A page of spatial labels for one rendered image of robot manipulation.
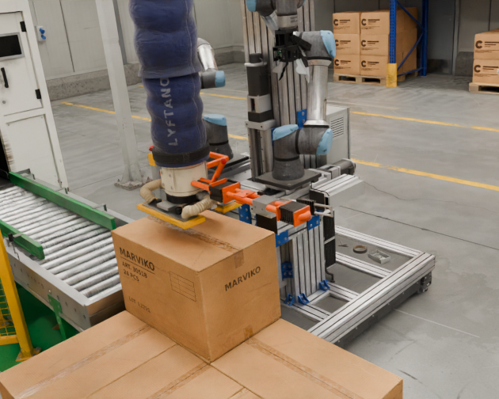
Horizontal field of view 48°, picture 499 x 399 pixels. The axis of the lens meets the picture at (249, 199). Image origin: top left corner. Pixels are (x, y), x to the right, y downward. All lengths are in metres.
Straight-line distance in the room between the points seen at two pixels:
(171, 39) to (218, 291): 0.92
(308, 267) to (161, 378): 1.21
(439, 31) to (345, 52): 1.72
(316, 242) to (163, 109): 1.35
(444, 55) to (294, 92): 8.37
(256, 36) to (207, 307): 1.33
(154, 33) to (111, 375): 1.27
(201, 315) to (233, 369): 0.24
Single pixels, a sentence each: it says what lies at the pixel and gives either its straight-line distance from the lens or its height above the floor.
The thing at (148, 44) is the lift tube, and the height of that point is 1.72.
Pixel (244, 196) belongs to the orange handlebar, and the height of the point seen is 1.19.
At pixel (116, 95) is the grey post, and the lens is 5.78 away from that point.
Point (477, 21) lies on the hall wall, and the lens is 10.74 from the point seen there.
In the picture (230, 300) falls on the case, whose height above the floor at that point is 0.76.
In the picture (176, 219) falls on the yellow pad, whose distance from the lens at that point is 2.13.
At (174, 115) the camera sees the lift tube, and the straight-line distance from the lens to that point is 2.07.
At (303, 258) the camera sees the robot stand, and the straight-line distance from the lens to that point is 3.03.
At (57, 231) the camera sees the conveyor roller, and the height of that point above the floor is 0.52.
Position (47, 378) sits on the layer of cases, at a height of 0.54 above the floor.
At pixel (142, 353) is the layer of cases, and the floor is 0.54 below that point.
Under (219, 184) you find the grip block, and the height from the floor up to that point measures 1.20.
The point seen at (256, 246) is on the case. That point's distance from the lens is 2.18.
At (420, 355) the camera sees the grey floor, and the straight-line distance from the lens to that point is 3.14.
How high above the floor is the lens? 1.89
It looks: 21 degrees down
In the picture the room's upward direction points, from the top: 5 degrees counter-clockwise
